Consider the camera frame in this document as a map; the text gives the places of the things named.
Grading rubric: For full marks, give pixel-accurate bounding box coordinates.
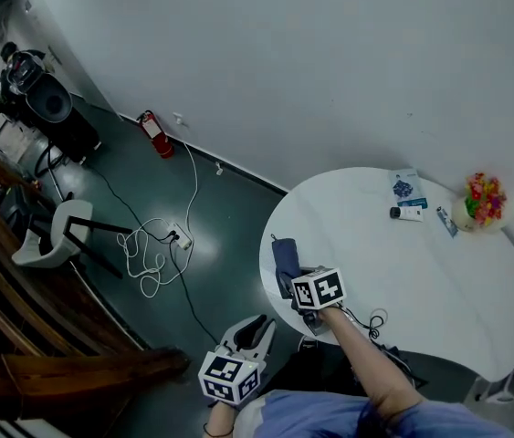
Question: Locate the dark blue cloth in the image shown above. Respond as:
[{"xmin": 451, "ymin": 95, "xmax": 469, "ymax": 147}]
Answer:
[{"xmin": 270, "ymin": 237, "xmax": 303, "ymax": 300}]

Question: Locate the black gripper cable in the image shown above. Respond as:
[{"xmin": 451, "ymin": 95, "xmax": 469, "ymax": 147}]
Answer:
[{"xmin": 342, "ymin": 306, "xmax": 429, "ymax": 390}]

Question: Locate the red fire extinguisher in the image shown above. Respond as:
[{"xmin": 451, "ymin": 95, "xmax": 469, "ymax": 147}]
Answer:
[{"xmin": 136, "ymin": 109, "xmax": 176, "ymax": 160}]

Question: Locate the cream pot of colourful flowers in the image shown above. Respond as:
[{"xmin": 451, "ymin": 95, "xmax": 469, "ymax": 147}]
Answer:
[{"xmin": 450, "ymin": 172, "xmax": 509, "ymax": 235}]

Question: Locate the black backpack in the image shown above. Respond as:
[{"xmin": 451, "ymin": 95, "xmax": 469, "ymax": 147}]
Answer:
[{"xmin": 7, "ymin": 51, "xmax": 43, "ymax": 86}]

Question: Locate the blue and silver tube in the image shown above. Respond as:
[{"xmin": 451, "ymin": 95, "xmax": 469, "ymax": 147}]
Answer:
[{"xmin": 435, "ymin": 205, "xmax": 459, "ymax": 239}]

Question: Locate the white tube with black cap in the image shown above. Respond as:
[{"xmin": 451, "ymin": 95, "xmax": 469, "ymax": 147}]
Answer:
[{"xmin": 389, "ymin": 205, "xmax": 425, "ymax": 223}]

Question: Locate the white kidney-shaped table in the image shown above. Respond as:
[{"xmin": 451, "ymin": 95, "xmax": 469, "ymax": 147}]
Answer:
[{"xmin": 258, "ymin": 166, "xmax": 514, "ymax": 382}]

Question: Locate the brown wooden staircase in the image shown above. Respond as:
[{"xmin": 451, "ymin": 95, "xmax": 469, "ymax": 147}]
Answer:
[{"xmin": 0, "ymin": 125, "xmax": 192, "ymax": 422}]

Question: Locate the black oval basin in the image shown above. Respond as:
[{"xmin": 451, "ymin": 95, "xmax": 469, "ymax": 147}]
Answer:
[{"xmin": 23, "ymin": 71, "xmax": 74, "ymax": 125}]

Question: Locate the white chair with black legs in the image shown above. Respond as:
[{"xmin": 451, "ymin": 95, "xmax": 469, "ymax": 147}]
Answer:
[{"xmin": 11, "ymin": 192, "xmax": 133, "ymax": 280}]

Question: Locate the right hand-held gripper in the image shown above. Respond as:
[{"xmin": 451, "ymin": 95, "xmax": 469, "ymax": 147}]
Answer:
[{"xmin": 277, "ymin": 265, "xmax": 346, "ymax": 337}]

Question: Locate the black wrist band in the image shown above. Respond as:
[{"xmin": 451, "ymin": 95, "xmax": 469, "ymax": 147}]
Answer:
[{"xmin": 203, "ymin": 422, "xmax": 235, "ymax": 438}]

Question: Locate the person's left forearm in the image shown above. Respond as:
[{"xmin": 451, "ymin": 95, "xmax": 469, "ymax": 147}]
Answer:
[{"xmin": 205, "ymin": 399, "xmax": 239, "ymax": 438}]

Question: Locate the person's blue shirt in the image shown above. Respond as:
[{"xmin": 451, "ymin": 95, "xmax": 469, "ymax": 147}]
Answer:
[{"xmin": 237, "ymin": 389, "xmax": 514, "ymax": 438}]

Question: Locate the black floor cable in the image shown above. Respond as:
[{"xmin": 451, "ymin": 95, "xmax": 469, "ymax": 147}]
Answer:
[{"xmin": 87, "ymin": 166, "xmax": 221, "ymax": 346}]

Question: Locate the white power strip with cables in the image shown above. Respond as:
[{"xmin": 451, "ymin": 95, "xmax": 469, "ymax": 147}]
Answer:
[{"xmin": 117, "ymin": 123, "xmax": 199, "ymax": 299}]

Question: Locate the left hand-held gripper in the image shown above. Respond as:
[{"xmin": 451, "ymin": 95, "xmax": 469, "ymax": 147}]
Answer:
[{"xmin": 197, "ymin": 313, "xmax": 278, "ymax": 405}]

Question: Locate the person's right forearm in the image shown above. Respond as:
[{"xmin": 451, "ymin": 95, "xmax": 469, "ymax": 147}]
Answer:
[{"xmin": 319, "ymin": 306, "xmax": 425, "ymax": 417}]

